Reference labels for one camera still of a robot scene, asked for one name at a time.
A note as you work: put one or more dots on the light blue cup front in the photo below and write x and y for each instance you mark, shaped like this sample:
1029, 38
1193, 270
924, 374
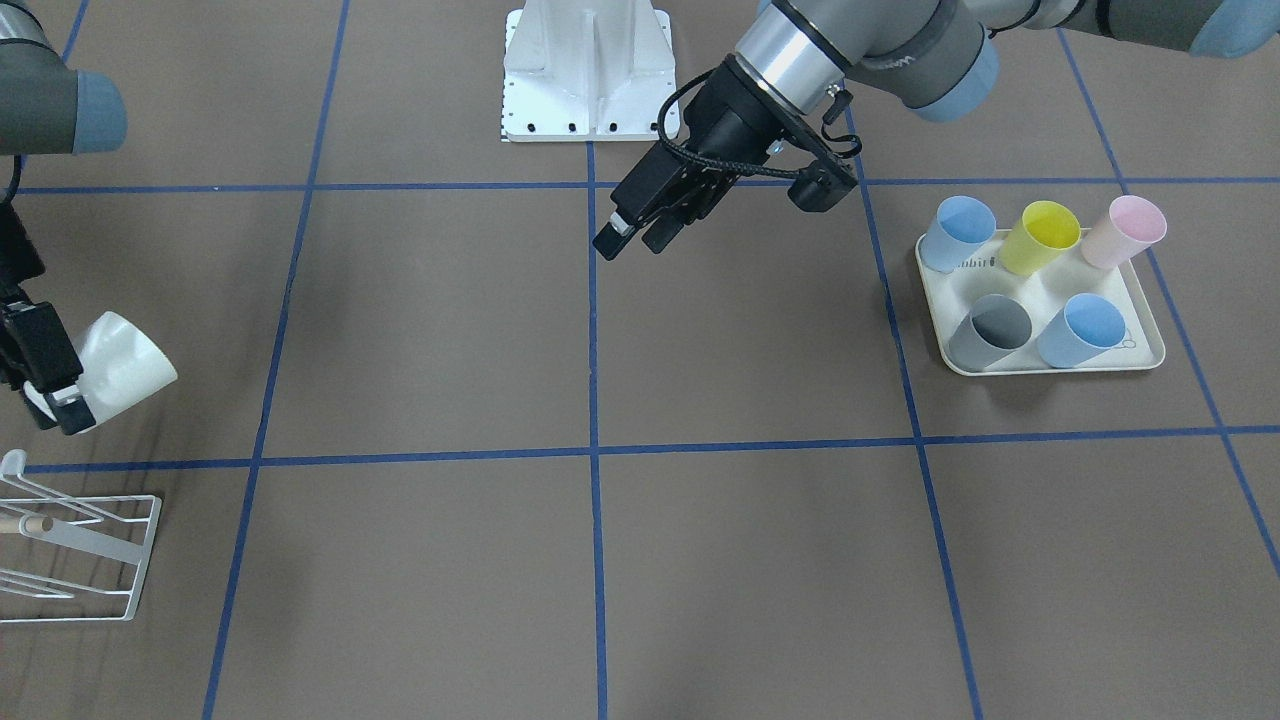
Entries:
1087, 326

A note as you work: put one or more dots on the white wire cup rack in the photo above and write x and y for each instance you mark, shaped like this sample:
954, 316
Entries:
72, 559

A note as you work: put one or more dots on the white plastic cup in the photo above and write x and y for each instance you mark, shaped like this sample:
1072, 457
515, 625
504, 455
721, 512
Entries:
121, 366

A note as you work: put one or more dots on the pink plastic cup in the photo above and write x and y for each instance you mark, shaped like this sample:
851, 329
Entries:
1129, 227

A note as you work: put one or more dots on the light blue cup back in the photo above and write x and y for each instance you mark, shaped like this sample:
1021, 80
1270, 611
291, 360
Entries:
961, 225

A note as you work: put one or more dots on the light blue cup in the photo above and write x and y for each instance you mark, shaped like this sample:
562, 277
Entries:
1087, 326
961, 225

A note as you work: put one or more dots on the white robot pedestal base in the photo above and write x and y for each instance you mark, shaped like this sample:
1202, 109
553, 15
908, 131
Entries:
588, 71

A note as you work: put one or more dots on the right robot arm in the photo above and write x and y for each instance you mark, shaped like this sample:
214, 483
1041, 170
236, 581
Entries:
48, 109

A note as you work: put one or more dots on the yellow plastic cup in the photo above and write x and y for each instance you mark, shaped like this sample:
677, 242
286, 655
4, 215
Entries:
1045, 231

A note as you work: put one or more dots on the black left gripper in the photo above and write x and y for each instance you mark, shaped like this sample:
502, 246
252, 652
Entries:
727, 122

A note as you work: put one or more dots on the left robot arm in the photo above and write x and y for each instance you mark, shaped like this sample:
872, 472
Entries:
938, 57

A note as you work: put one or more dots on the grey plastic cup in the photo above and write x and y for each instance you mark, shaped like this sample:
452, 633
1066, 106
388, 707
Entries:
995, 327

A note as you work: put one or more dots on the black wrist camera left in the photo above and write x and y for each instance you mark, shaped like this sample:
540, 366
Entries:
817, 189

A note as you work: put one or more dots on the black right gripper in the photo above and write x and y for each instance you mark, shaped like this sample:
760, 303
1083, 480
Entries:
38, 345

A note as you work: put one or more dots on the cream plastic tray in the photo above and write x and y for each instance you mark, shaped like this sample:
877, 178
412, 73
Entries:
951, 296

